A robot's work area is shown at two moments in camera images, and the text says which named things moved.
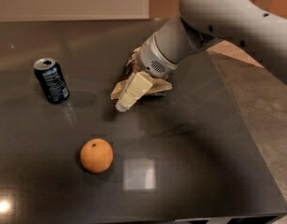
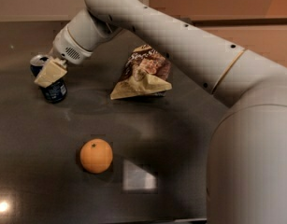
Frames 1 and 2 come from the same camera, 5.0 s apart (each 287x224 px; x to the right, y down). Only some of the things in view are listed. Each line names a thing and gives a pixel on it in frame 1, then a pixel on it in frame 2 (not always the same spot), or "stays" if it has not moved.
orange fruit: x=96 y=155 stays
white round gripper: x=152 y=61 to x=67 y=49
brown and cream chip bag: x=160 y=84 stays
